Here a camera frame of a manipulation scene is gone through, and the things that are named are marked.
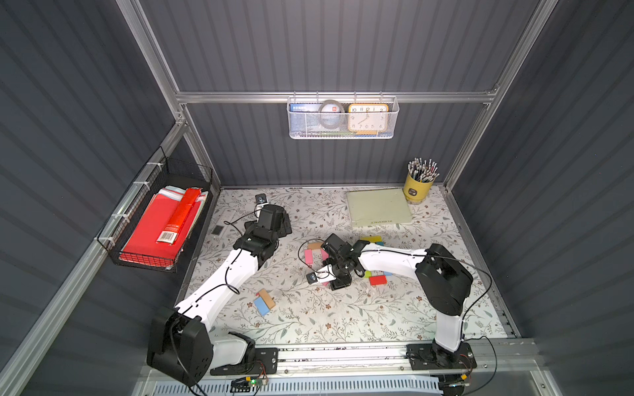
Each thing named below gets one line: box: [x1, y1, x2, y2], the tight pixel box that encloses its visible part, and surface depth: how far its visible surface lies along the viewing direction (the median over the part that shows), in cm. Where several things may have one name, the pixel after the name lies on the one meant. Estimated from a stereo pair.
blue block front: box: [254, 296, 270, 316], surface depth 86 cm
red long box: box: [156, 188, 202, 245], surface depth 74 cm
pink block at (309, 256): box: [304, 249, 314, 265], surface depth 98 cm
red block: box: [369, 274, 388, 286], surface depth 92 cm
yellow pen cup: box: [403, 156, 440, 204], surface depth 107 cm
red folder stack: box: [118, 186, 209, 269], surface depth 72 cm
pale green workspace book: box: [346, 187, 413, 227], surface depth 112 cm
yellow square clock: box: [347, 103, 390, 136], surface depth 91 cm
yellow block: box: [360, 235, 383, 243], surface depth 104 cm
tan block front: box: [259, 287, 276, 310], surface depth 87 cm
